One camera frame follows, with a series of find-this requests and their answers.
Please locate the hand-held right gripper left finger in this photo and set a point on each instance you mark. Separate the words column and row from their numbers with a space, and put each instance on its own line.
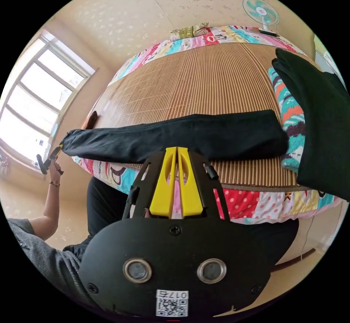
column 163, row 186

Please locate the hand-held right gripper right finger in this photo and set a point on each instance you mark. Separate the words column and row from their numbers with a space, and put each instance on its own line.
column 191, row 189

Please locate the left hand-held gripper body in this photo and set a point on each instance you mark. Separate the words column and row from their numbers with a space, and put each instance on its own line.
column 49, row 161

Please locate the black pants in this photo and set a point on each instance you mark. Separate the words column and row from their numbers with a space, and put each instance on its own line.
column 175, row 137

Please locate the person's left forearm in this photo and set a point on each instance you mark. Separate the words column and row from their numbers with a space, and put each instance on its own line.
column 50, row 205

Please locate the person's left hand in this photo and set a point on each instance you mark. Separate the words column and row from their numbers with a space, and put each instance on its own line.
column 56, row 173

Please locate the window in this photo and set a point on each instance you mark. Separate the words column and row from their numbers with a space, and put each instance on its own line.
column 38, row 101

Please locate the person's body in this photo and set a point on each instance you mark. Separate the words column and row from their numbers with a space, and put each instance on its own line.
column 41, row 251

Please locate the bed with woven mat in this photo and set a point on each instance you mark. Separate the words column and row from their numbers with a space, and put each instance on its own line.
column 191, row 82

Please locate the pile of clothes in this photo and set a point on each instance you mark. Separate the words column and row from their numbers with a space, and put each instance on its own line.
column 322, row 126

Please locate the patterned pillow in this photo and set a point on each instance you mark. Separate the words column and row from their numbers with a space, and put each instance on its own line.
column 188, row 31

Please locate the teal table fan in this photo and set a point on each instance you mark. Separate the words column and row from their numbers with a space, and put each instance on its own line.
column 260, row 11

